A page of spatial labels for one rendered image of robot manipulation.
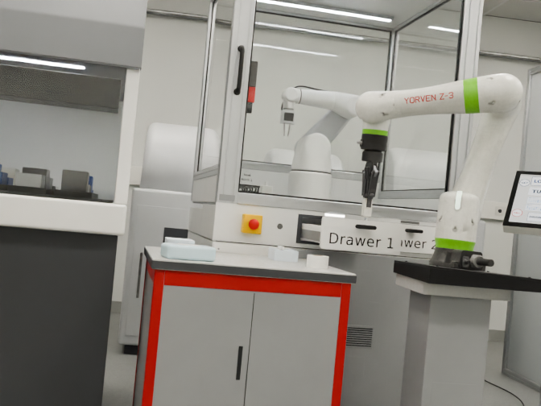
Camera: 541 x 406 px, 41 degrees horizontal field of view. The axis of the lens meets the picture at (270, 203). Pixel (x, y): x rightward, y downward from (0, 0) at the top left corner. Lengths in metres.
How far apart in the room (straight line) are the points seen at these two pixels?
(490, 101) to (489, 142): 0.20
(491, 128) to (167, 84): 3.86
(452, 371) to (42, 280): 1.37
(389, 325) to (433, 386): 0.65
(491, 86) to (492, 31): 4.28
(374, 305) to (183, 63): 3.60
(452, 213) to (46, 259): 1.35
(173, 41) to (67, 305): 3.85
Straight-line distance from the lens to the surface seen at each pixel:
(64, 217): 2.45
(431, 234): 2.95
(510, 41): 6.74
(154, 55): 6.07
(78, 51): 2.49
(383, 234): 2.53
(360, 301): 2.89
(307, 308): 2.21
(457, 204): 2.36
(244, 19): 2.82
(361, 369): 2.94
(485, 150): 2.56
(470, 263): 2.32
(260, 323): 2.18
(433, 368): 2.33
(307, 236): 2.69
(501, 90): 2.42
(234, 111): 2.75
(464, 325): 2.34
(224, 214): 2.73
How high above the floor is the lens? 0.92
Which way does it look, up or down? 1 degrees up
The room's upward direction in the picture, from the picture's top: 5 degrees clockwise
